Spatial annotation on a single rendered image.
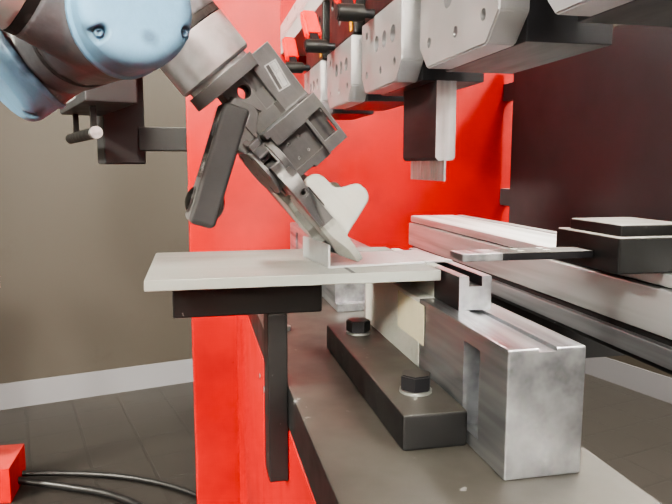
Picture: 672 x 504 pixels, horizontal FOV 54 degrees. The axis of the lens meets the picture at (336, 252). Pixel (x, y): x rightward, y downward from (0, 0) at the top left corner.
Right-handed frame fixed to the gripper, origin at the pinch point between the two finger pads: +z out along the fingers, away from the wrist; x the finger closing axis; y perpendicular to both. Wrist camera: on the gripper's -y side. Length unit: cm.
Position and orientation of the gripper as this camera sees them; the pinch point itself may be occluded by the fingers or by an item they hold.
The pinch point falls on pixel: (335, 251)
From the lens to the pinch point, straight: 65.6
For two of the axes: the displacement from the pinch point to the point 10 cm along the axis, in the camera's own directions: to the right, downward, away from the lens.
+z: 6.1, 7.3, 3.1
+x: -3.2, -1.2, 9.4
